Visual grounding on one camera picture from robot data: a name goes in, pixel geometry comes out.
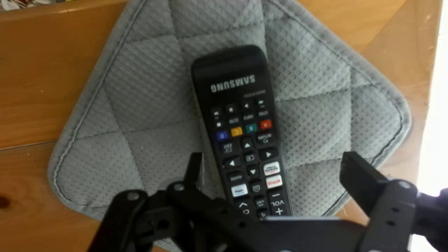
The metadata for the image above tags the black Samsung remote control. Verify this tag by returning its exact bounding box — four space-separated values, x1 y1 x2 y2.
190 45 291 220

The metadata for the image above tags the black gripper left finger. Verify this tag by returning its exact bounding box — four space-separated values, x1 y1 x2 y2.
183 153 201 190

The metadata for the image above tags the grey quilted cloth pot holder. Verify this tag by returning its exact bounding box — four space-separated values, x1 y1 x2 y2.
47 0 411 219

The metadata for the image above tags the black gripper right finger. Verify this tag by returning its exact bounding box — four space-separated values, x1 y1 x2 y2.
338 152 387 209

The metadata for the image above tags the wooden dresser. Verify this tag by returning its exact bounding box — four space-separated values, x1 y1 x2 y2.
0 0 443 252

